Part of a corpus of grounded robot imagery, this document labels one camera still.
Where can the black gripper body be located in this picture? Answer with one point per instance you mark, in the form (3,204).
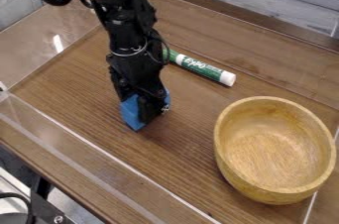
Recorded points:
(135,74)

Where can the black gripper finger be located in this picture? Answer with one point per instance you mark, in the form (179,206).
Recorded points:
(151,107)

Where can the blue rectangular block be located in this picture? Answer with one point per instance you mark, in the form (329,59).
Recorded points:
(130,112)

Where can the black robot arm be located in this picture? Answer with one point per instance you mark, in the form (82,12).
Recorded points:
(128,20)

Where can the brown wooden bowl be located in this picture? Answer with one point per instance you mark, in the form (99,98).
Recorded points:
(274,149)

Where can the green Expo marker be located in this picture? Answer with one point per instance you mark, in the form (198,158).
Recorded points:
(202,68)

